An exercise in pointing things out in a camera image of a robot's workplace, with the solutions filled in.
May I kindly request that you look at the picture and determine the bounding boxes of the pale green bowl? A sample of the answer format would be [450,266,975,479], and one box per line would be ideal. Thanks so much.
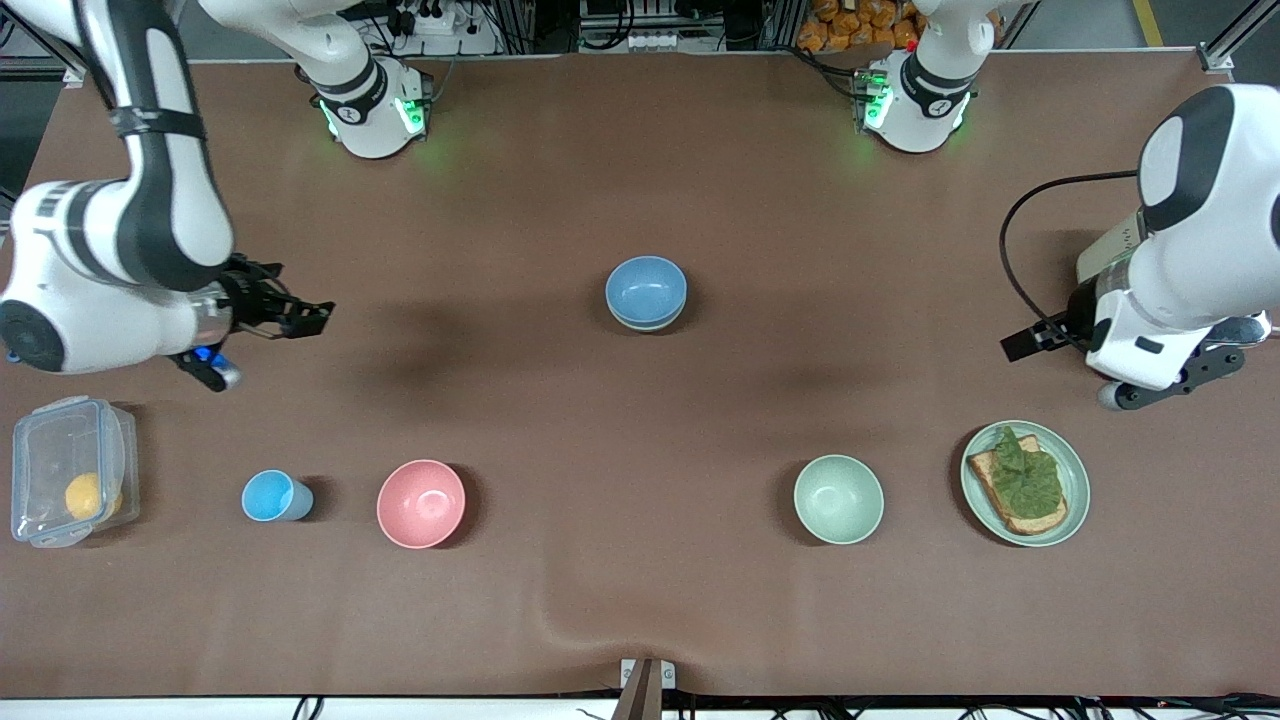
[606,295,689,335]
[793,454,886,546]

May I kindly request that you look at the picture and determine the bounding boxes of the blue bowl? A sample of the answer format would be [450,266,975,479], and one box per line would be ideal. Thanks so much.
[605,256,689,329]

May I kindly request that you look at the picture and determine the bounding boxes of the pink bowl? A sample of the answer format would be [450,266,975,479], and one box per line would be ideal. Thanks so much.
[376,459,468,550]

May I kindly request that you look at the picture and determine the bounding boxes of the beige chrome toaster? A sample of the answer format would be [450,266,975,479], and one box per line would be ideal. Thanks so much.
[1076,205,1273,349]

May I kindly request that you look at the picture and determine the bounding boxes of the toast slice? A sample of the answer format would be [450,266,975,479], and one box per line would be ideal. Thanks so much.
[966,433,1069,536]

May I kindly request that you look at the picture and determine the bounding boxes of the green lettuce leaf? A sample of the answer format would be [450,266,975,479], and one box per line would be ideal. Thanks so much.
[990,426,1063,519]

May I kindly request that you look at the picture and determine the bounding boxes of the pale green plate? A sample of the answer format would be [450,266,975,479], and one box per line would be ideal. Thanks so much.
[960,420,1091,548]

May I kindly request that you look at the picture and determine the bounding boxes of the light blue cup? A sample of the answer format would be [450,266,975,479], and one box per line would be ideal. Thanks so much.
[241,469,315,523]

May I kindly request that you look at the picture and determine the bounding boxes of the clear plastic lidded container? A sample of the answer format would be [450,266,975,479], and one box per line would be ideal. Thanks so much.
[10,396,141,549]

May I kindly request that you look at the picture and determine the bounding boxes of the yellow lemon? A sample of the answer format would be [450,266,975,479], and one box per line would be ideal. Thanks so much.
[64,472,123,521]

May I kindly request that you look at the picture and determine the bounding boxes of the brown table cloth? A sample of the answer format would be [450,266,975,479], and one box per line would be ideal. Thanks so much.
[0,52,1280,701]

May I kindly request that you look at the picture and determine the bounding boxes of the orange snack bag pile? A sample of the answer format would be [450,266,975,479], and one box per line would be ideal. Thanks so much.
[797,0,926,53]

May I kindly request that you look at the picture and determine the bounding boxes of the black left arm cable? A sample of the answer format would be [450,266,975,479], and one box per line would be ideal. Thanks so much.
[1000,170,1143,351]

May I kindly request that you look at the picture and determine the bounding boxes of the aluminium frame profile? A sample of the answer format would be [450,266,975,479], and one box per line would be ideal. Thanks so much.
[1195,0,1280,73]

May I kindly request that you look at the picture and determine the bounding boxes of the table edge mount bracket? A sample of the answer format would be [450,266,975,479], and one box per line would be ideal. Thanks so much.
[618,657,678,720]

